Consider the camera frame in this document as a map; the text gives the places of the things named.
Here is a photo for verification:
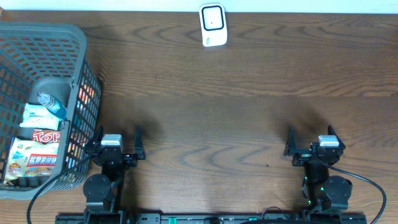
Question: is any white barcode scanner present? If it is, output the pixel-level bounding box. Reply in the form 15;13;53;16
199;3;228;47

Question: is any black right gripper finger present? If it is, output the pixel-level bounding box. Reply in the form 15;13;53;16
328;124;345;147
284;126;297;151

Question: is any light blue wet wipes pack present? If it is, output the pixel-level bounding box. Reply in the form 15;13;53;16
19;103;60;131

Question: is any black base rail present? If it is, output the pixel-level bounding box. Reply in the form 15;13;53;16
55;213;367;224

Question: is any blue mouthwash bottle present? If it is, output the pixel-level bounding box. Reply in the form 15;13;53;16
37;92;67;119

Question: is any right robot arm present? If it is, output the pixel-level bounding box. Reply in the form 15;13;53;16
284;126;352;221

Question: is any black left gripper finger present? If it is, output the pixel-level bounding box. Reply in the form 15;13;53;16
134;127;146;154
91;126;104;145

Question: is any yellow snack bag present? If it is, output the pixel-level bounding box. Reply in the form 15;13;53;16
3;138;59;184

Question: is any grey plastic shopping basket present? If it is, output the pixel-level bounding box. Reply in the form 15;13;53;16
0;21;102;200

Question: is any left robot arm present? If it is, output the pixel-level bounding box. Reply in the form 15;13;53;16
83;127;146;223

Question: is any red Top chocolate bar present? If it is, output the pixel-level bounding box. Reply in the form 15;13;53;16
31;129;61;144

